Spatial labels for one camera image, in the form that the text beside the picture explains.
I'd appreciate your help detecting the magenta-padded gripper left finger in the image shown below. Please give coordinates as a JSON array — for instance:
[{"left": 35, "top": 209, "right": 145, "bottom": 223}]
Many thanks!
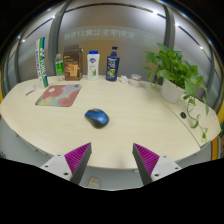
[{"left": 39, "top": 142, "right": 93, "bottom": 186}]

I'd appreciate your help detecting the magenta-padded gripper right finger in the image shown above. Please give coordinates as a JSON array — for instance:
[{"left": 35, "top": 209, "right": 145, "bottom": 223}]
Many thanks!
[{"left": 132, "top": 143, "right": 183, "bottom": 186}]

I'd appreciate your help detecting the blue and black computer mouse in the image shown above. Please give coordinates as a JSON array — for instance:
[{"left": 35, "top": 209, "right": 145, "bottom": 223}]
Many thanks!
[{"left": 84, "top": 107, "right": 110, "bottom": 129}]

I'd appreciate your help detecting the floral pastel mouse pad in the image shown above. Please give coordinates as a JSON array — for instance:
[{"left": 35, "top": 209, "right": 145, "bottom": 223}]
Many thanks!
[{"left": 34, "top": 83, "right": 83, "bottom": 108}]

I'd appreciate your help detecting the small white jar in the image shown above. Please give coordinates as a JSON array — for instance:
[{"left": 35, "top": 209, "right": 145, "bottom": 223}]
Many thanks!
[{"left": 128, "top": 73, "right": 142, "bottom": 88}]

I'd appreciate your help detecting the small white dotted packet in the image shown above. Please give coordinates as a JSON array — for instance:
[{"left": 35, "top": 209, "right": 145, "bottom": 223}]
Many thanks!
[{"left": 24, "top": 85, "right": 37, "bottom": 97}]

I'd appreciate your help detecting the crumpled white tissue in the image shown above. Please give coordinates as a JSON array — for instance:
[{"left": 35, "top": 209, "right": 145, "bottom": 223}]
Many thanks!
[{"left": 119, "top": 74, "right": 130, "bottom": 84}]

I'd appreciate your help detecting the green plant in white pot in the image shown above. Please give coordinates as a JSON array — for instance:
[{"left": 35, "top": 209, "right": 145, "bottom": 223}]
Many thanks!
[{"left": 143, "top": 42, "right": 211, "bottom": 143}]

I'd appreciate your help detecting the clear bottle with green label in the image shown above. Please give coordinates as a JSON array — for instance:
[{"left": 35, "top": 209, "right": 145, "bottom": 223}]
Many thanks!
[{"left": 54, "top": 53, "right": 66, "bottom": 82}]

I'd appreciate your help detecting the white bottle with blue cap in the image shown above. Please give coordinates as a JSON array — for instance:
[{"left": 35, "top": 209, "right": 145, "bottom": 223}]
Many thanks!
[{"left": 86, "top": 50, "right": 101, "bottom": 81}]

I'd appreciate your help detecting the brown cracker box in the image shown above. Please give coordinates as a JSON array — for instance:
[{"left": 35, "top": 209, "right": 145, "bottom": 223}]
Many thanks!
[{"left": 62, "top": 44, "right": 84, "bottom": 82}]

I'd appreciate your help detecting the dark blue pump bottle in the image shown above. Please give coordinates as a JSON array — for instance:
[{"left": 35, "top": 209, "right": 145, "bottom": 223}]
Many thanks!
[{"left": 105, "top": 45, "right": 121, "bottom": 82}]

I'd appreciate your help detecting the white green shuttlecock tube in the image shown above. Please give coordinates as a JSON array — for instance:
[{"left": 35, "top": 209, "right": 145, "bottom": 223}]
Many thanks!
[{"left": 35, "top": 36, "right": 50, "bottom": 89}]

